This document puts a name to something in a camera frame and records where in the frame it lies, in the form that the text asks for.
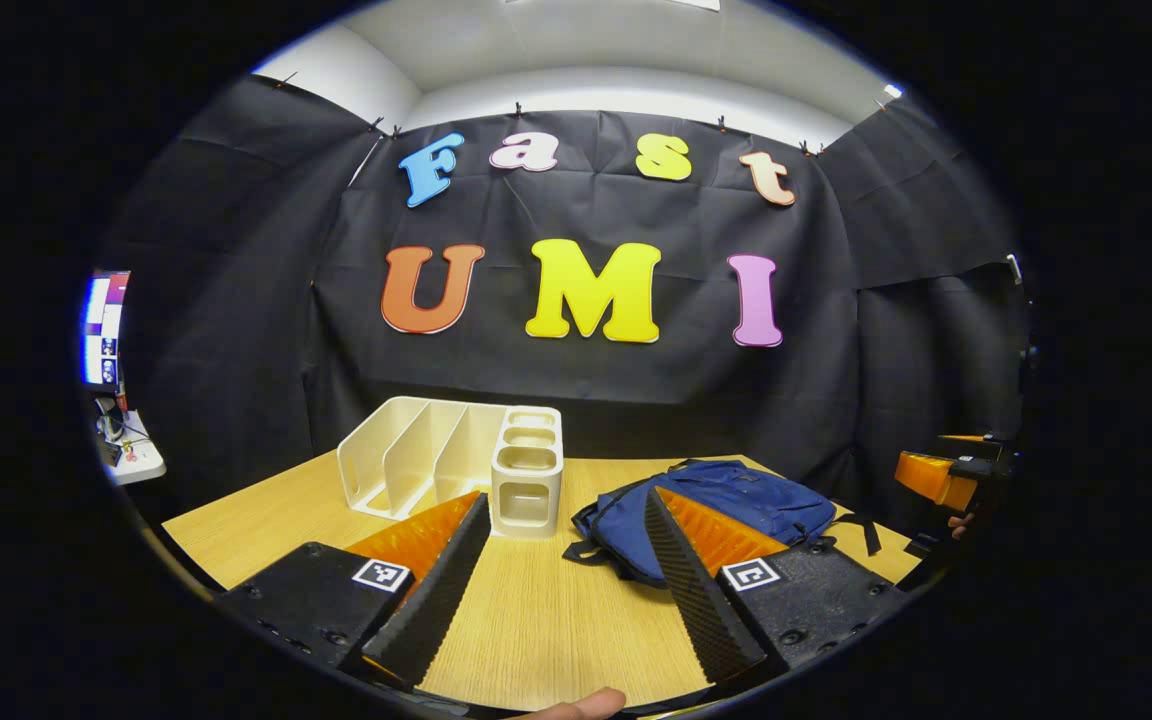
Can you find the computer monitor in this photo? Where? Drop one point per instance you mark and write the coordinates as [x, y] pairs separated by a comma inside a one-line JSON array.
[[106, 330]]

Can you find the blue schoolbag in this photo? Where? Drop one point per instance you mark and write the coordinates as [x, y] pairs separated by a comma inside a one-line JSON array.
[[756, 500]]

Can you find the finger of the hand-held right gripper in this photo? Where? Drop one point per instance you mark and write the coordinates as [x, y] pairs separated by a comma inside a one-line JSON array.
[[966, 447], [936, 478]]

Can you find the ceiling light panel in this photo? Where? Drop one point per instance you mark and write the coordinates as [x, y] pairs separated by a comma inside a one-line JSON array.
[[696, 4]]

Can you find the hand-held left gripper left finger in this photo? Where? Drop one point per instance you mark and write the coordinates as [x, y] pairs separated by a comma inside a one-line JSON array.
[[441, 595]]

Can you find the black backdrop cloth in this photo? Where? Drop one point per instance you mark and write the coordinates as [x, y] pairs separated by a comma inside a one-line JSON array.
[[636, 390]]

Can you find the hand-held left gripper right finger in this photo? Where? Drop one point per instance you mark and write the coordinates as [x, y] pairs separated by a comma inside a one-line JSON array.
[[691, 590]]

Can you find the cream plastic bookshelf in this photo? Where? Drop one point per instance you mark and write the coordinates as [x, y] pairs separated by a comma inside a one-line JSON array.
[[526, 465]]

